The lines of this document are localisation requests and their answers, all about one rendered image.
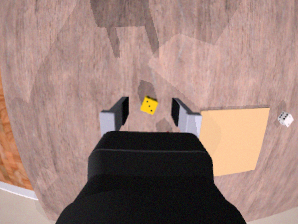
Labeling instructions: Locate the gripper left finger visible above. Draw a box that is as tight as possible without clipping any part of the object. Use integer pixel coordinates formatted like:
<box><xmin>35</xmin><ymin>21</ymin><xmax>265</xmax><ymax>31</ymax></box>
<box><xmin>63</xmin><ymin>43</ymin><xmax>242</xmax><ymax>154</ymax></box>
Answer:
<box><xmin>99</xmin><ymin>96</ymin><xmax>129</xmax><ymax>137</ymax></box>

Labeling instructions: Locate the white die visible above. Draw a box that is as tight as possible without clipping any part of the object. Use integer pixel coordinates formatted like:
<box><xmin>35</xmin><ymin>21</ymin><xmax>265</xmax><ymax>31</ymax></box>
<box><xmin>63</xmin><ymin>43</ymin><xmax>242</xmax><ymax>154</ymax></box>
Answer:
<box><xmin>277</xmin><ymin>111</ymin><xmax>293</xmax><ymax>127</ymax></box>

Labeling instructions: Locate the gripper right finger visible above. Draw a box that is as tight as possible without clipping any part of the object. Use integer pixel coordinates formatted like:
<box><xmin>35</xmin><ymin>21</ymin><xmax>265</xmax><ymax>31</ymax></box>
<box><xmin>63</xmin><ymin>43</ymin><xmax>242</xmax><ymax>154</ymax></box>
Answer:
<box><xmin>171</xmin><ymin>98</ymin><xmax>202</xmax><ymax>138</ymax></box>

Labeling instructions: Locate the yellow die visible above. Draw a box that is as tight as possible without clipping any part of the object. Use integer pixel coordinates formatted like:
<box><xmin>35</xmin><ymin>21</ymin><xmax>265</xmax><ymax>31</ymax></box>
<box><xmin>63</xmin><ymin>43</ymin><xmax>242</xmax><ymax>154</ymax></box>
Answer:
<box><xmin>141</xmin><ymin>95</ymin><xmax>158</xmax><ymax>114</ymax></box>

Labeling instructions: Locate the tan flat mat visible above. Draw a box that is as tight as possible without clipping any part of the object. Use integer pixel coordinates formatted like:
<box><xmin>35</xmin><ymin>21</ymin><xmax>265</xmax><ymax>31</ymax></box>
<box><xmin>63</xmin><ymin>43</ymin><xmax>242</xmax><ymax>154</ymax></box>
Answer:
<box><xmin>199</xmin><ymin>107</ymin><xmax>270</xmax><ymax>176</ymax></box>

